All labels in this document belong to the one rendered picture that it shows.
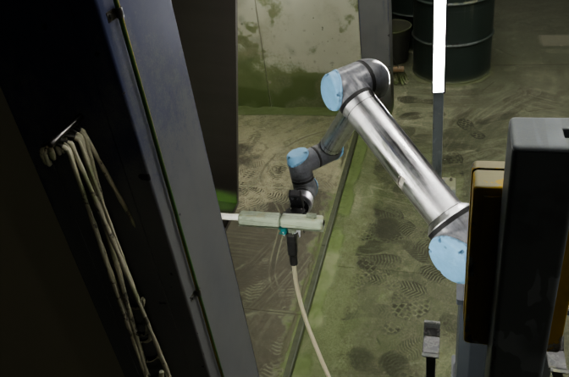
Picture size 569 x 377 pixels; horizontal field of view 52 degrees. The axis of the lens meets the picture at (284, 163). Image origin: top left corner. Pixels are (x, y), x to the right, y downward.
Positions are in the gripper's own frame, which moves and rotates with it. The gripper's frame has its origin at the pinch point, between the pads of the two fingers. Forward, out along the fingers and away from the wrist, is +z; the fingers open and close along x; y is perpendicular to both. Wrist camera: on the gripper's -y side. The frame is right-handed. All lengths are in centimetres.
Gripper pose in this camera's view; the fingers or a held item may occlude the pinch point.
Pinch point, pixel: (289, 229)
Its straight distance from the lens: 209.3
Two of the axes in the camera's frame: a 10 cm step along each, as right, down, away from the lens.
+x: -9.8, -0.4, 2.2
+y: 0.6, 8.9, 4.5
